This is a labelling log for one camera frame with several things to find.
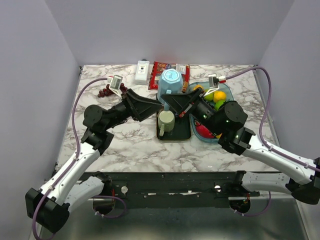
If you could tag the green lime fruit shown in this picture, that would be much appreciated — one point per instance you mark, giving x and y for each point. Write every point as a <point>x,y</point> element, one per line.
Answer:
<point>209,95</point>

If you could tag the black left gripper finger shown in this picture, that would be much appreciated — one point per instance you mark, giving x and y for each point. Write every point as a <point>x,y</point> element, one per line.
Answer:
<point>141,114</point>
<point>138,102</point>

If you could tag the light green large mug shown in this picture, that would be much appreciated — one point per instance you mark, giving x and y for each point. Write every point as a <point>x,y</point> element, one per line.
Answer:
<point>165,122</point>

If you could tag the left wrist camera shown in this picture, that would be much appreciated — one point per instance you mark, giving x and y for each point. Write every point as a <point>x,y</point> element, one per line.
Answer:
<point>115,85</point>

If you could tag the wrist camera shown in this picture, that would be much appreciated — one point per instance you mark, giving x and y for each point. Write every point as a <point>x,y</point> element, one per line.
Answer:
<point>115,85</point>
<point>214,82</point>

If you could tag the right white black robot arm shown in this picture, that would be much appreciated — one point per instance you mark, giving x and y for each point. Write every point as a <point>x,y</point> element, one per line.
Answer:
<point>298,176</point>

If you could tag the white rectangular box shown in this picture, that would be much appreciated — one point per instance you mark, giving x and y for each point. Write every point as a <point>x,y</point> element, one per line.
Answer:
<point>141,73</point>

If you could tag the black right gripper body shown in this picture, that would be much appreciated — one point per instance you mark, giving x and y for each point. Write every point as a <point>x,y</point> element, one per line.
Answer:
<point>203,112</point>

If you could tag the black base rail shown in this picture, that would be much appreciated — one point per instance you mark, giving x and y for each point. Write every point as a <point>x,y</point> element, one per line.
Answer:
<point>160,190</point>

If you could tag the dark red grape bunch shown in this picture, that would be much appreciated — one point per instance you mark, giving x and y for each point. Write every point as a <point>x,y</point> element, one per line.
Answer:
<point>105,92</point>

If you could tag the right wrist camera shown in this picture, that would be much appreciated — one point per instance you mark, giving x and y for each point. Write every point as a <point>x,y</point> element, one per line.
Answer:
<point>214,82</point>

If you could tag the green striped melon fruit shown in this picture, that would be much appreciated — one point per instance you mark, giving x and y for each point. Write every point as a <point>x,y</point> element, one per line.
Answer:
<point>218,104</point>

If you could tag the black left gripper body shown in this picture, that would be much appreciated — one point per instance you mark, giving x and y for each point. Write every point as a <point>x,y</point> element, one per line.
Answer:
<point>122,111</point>

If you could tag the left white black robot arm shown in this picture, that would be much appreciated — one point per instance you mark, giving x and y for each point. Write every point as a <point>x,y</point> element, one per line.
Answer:
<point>50,205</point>

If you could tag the red snack bag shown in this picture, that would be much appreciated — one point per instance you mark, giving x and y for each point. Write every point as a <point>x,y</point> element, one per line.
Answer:
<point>159,67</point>

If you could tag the yellow lemon fruit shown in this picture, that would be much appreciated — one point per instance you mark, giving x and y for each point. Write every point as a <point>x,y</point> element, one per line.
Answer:
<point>219,96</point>

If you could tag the black tray gold rim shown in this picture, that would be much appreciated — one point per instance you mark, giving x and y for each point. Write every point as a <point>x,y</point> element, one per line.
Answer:
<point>181,130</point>

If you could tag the orange fruit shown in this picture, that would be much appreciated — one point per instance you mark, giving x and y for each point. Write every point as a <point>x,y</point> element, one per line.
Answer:
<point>198,86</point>

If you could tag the light blue hexagonal mug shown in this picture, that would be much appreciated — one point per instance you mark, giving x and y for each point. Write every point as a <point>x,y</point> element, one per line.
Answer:
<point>171,82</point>

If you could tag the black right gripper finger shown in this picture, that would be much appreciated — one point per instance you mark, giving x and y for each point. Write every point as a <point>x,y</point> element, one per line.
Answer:
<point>184,111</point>
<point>181,100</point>

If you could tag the red dragon fruit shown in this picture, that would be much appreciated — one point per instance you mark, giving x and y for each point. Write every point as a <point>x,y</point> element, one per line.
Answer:
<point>203,131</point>

